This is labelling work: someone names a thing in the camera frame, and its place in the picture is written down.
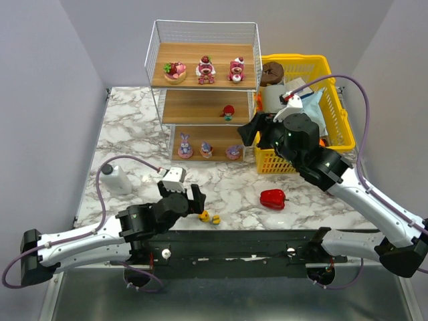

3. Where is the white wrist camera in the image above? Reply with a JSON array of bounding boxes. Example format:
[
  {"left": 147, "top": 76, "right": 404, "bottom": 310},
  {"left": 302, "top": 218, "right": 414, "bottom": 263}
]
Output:
[
  {"left": 274, "top": 91, "right": 303, "bottom": 122},
  {"left": 158, "top": 167, "right": 187, "bottom": 193}
]

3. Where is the red strawberry toy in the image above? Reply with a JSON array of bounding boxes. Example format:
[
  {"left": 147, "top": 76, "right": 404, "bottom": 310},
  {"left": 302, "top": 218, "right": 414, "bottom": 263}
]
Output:
[{"left": 220, "top": 105, "right": 235, "bottom": 122}]

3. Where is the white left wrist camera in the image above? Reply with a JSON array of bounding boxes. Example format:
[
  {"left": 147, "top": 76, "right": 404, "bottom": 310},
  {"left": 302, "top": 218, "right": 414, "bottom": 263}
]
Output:
[{"left": 158, "top": 167, "right": 187, "bottom": 193}]

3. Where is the purple bunny donut toy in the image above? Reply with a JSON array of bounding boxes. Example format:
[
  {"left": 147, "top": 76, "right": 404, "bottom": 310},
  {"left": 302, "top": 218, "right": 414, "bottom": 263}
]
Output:
[{"left": 199, "top": 142, "right": 213, "bottom": 158}]

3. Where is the purple bunny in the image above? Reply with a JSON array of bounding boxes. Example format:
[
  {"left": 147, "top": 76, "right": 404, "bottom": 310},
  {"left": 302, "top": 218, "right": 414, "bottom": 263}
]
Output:
[{"left": 177, "top": 132, "right": 193, "bottom": 159}]

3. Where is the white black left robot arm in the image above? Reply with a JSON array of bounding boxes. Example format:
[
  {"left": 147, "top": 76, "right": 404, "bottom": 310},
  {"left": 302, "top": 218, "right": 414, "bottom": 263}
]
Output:
[{"left": 20, "top": 182, "right": 206, "bottom": 287}]

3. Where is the purple bunny figure toy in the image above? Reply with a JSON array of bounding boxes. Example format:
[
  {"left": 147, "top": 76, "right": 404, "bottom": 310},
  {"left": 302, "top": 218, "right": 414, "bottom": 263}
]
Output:
[{"left": 225, "top": 144, "right": 243, "bottom": 161}]

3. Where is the white bottle grey cap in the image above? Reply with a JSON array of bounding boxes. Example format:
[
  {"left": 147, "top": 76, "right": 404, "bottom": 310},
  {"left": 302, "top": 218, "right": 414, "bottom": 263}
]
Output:
[{"left": 100, "top": 163, "right": 132, "bottom": 195}]

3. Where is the brown chocolate donut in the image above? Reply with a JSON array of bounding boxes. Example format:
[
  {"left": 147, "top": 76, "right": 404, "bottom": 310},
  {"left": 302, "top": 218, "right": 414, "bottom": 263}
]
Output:
[{"left": 260, "top": 62, "right": 284, "bottom": 87}]

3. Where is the white wire wooden shelf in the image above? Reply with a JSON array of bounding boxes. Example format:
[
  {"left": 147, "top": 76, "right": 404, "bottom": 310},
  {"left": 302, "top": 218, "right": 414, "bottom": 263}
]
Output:
[{"left": 144, "top": 19, "right": 261, "bottom": 162}]

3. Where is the aluminium frame rail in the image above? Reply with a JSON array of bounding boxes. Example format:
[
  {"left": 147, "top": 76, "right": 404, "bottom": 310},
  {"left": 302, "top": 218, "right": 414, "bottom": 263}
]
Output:
[{"left": 41, "top": 256, "right": 422, "bottom": 320}]

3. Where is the yellow duck toy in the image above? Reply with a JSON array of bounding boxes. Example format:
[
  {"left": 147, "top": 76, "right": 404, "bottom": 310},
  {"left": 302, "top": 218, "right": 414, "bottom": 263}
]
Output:
[{"left": 198, "top": 211, "right": 210, "bottom": 223}]

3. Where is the pink strawberry cake toy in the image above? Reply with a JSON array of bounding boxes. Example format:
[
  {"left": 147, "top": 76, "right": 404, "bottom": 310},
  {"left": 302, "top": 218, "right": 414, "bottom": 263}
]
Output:
[{"left": 163, "top": 62, "right": 187, "bottom": 85}]

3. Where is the pink bear cake toy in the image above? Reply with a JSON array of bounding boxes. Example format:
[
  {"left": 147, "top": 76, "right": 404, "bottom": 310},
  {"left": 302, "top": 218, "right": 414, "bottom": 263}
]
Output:
[{"left": 228, "top": 57, "right": 245, "bottom": 84}]

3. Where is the yellow plastic basket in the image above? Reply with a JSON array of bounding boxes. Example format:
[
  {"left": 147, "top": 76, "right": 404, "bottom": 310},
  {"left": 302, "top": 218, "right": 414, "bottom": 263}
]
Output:
[{"left": 254, "top": 53, "right": 355, "bottom": 174}]

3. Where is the pink bear strawberry toy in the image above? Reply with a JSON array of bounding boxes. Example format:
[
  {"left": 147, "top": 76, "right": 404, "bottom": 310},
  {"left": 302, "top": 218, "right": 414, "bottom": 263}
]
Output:
[{"left": 195, "top": 56, "right": 216, "bottom": 85}]

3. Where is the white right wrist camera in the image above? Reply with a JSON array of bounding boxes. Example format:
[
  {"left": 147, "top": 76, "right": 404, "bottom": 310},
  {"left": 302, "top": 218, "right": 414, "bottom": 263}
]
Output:
[{"left": 274, "top": 91, "right": 303, "bottom": 122}]

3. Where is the light blue snack bag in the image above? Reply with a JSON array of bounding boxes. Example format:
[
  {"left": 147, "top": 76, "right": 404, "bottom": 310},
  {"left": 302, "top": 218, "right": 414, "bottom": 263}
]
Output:
[{"left": 302, "top": 88, "right": 328, "bottom": 136}]

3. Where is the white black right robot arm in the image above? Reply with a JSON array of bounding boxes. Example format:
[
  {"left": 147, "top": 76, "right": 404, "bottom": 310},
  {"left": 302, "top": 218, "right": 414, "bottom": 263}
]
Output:
[{"left": 237, "top": 112, "right": 427, "bottom": 278}]

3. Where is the white blue box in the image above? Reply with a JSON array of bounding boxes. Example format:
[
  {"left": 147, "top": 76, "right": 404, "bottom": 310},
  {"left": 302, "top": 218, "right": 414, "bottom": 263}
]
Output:
[{"left": 284, "top": 78, "right": 314, "bottom": 99}]

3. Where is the grey paper roll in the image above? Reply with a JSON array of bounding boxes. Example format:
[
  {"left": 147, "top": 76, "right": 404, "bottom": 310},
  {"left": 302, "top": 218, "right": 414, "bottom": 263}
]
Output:
[{"left": 261, "top": 84, "right": 287, "bottom": 113}]

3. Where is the red bell pepper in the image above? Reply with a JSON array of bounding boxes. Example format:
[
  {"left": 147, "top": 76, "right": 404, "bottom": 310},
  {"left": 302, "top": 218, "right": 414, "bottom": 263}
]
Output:
[{"left": 259, "top": 189, "right": 287, "bottom": 211}]

